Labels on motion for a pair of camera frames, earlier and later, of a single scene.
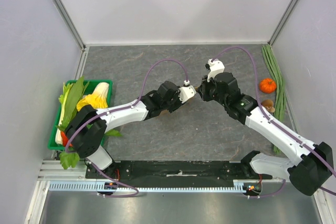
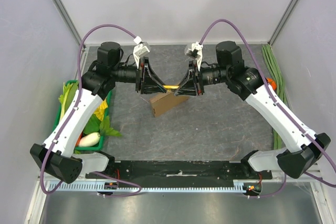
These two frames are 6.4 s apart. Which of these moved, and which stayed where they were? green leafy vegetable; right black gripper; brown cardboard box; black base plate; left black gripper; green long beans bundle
Moved: brown cardboard box; left black gripper; right black gripper
Stayed: green leafy vegetable; green long beans bundle; black base plate
